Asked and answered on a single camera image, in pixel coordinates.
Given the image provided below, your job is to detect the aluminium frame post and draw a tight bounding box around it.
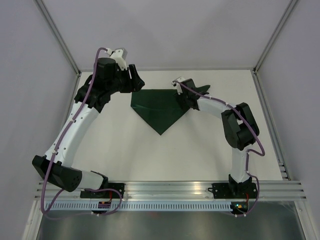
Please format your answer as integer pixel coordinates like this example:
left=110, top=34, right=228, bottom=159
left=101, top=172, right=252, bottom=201
left=33, top=0, right=81, bottom=76
left=252, top=0, right=300, bottom=75

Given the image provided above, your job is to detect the left aluminium frame post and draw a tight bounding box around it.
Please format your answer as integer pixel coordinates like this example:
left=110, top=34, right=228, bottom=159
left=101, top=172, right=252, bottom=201
left=33, top=0, right=81, bottom=76

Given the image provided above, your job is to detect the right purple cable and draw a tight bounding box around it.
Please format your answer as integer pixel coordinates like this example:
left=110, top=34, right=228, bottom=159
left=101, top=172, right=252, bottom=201
left=172, top=79, right=266, bottom=218

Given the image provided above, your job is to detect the dark green cloth napkin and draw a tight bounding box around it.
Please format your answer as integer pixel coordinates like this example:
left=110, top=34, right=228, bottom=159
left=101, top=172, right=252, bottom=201
left=130, top=89, right=190, bottom=136

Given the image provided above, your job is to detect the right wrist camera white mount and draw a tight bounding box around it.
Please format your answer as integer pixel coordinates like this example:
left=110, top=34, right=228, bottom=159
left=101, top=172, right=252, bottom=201
left=171, top=77, right=185, bottom=95

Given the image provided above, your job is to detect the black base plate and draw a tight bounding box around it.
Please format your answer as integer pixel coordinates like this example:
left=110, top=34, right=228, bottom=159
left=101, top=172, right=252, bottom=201
left=80, top=182, right=125, bottom=199
left=211, top=182, right=258, bottom=199

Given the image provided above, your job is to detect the aluminium front rail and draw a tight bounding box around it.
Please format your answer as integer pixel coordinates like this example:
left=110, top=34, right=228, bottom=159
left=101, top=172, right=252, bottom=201
left=34, top=180, right=308, bottom=201

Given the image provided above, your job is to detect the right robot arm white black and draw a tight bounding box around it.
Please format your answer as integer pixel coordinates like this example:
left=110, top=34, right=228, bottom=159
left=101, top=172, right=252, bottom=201
left=172, top=77, right=260, bottom=199

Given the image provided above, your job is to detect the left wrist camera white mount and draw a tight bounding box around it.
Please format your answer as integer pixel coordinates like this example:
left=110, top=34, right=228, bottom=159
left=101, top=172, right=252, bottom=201
left=105, top=47, right=128, bottom=71

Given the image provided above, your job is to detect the white slotted cable duct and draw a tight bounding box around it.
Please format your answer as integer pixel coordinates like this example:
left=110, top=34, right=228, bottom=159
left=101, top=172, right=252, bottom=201
left=51, top=200, right=232, bottom=212

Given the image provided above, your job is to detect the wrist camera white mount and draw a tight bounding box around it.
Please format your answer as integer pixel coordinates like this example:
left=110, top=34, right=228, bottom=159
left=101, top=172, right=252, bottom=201
left=171, top=77, right=185, bottom=95
left=105, top=47, right=128, bottom=71

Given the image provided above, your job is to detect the purple cable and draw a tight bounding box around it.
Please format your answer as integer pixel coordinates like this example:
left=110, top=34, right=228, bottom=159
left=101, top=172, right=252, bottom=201
left=172, top=79, right=266, bottom=218
left=39, top=47, right=123, bottom=220

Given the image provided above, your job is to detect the right aluminium frame post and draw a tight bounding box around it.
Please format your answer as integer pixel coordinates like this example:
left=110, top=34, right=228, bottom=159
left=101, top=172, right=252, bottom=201
left=252, top=0, right=300, bottom=75

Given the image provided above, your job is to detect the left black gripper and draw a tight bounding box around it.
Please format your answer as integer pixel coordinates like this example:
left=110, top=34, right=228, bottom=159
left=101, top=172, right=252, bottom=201
left=107, top=64, right=145, bottom=95

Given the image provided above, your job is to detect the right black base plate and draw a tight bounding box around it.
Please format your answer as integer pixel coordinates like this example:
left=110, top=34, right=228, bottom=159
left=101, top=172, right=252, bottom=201
left=211, top=182, right=258, bottom=199

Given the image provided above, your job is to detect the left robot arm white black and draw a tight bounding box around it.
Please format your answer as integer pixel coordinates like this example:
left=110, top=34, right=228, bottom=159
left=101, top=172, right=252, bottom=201
left=32, top=57, right=145, bottom=198

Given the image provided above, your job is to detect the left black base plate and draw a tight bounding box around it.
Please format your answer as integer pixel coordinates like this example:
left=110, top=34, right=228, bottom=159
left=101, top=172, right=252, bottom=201
left=80, top=182, right=125, bottom=199

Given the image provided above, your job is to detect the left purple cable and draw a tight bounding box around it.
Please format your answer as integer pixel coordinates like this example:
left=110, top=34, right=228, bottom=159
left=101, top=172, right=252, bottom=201
left=39, top=47, right=123, bottom=220

